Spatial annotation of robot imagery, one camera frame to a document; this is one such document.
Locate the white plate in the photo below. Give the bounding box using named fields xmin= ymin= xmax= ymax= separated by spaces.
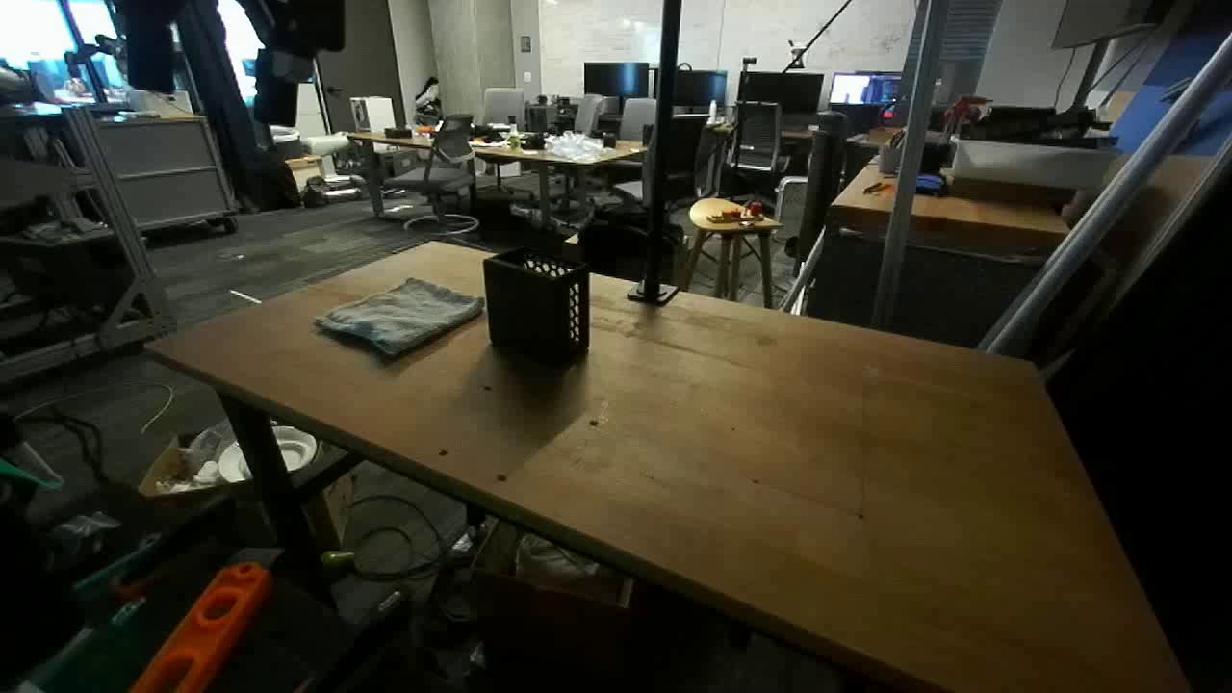
xmin=217 ymin=418 xmax=318 ymax=487

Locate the upright aluminium pole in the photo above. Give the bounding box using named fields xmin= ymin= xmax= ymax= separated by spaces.
xmin=869 ymin=0 xmax=947 ymax=331

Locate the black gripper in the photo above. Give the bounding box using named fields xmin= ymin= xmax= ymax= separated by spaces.
xmin=252 ymin=47 xmax=318 ymax=126

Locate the dark computer monitor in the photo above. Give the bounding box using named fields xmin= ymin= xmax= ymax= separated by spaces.
xmin=580 ymin=59 xmax=656 ymax=104
xmin=734 ymin=70 xmax=828 ymax=115
xmin=667 ymin=67 xmax=733 ymax=111

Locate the blue board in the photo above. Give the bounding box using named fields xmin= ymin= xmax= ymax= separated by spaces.
xmin=1110 ymin=22 xmax=1232 ymax=159

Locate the open cardboard tray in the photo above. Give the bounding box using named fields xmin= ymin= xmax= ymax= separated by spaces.
xmin=136 ymin=426 xmax=241 ymax=505

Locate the grey drawer cabinet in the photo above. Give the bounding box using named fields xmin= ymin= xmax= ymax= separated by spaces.
xmin=92 ymin=111 xmax=241 ymax=240

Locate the slanted aluminium pole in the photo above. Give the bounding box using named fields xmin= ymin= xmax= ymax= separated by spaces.
xmin=977 ymin=31 xmax=1232 ymax=362

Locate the coiled floor cable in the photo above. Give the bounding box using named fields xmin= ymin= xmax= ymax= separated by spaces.
xmin=340 ymin=491 xmax=454 ymax=586

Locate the grey metal shelving rack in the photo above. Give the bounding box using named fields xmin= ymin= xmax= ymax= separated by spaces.
xmin=0 ymin=99 xmax=185 ymax=387

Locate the lit blue computer monitor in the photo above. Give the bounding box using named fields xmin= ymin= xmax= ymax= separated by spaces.
xmin=824 ymin=70 xmax=903 ymax=111

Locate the wood-topped workbench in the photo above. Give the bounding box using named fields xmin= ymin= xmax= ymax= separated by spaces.
xmin=806 ymin=150 xmax=1074 ymax=351

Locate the wooden office desk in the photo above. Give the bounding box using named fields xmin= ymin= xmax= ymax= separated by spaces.
xmin=466 ymin=131 xmax=651 ymax=235
xmin=341 ymin=122 xmax=440 ymax=224

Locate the black vertical pole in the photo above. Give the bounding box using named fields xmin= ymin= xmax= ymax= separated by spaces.
xmin=626 ymin=0 xmax=687 ymax=308

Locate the grey office chair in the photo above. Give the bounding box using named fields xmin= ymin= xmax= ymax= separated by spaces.
xmin=729 ymin=96 xmax=784 ymax=178

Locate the black perforated basket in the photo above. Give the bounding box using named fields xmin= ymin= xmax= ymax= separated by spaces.
xmin=480 ymin=246 xmax=592 ymax=369

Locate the white office chair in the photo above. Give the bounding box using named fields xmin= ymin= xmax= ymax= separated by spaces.
xmin=615 ymin=96 xmax=662 ymax=147

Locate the orange plastic case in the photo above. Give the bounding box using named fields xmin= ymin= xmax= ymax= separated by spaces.
xmin=131 ymin=558 xmax=276 ymax=693

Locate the black table leg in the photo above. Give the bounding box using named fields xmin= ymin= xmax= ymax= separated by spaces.
xmin=217 ymin=387 xmax=340 ymax=594

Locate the brown cardboard box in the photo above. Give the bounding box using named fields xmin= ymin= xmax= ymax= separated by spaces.
xmin=475 ymin=525 xmax=640 ymax=658

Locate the dark office chair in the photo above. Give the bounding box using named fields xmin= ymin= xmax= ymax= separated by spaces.
xmin=420 ymin=111 xmax=488 ymax=242

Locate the light blue terry towel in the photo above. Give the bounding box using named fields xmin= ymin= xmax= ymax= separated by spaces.
xmin=317 ymin=272 xmax=484 ymax=362

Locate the round wooden stool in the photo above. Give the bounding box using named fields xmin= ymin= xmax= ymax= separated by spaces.
xmin=675 ymin=191 xmax=783 ymax=308

